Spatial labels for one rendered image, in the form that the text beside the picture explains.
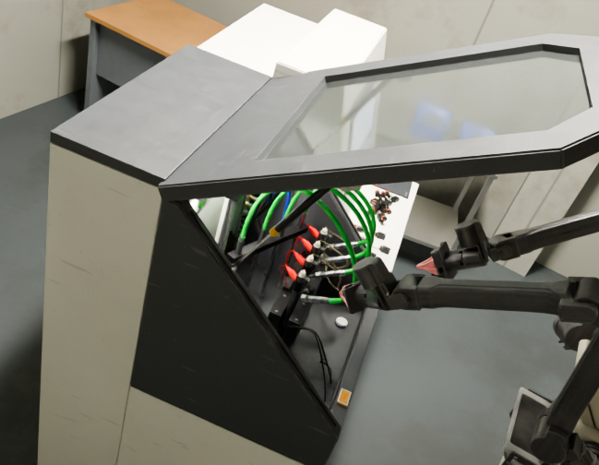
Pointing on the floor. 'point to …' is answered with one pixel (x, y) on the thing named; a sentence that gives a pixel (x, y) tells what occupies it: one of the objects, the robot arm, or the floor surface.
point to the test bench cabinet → (184, 438)
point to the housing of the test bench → (128, 221)
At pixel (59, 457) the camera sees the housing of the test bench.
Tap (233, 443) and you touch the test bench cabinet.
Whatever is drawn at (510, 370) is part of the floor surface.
